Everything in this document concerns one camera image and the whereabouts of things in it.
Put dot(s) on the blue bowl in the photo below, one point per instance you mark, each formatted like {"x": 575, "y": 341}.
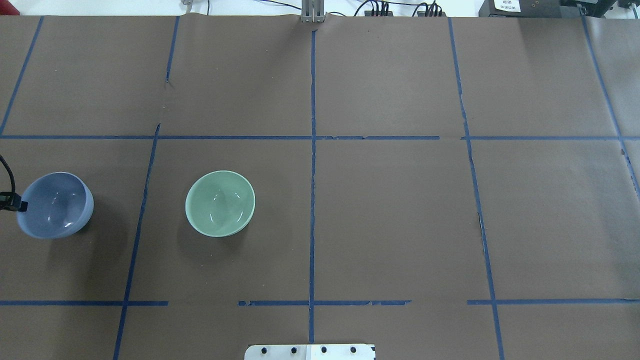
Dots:
{"x": 59, "y": 204}

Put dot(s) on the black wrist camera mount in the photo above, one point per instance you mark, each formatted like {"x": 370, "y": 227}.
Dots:
{"x": 13, "y": 202}

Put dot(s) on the green bowl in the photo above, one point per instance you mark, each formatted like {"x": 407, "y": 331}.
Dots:
{"x": 220, "y": 204}

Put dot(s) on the black computer box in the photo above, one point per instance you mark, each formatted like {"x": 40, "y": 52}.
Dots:
{"x": 527, "y": 9}

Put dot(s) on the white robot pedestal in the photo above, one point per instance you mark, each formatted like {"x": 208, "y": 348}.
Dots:
{"x": 338, "y": 351}

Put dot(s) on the aluminium frame post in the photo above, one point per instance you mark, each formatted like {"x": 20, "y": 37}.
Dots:
{"x": 313, "y": 11}

